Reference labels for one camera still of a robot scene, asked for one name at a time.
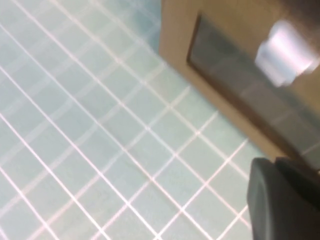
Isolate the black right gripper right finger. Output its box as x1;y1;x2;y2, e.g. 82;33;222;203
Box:
274;156;320;201

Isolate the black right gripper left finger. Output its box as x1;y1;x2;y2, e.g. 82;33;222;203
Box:
246;157;320;240

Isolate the white plastic drawer handle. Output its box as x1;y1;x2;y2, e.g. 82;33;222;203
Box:
254;19;316;88

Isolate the brown cardboard drawer with window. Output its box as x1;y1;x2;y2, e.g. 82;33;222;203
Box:
158;0;320;173

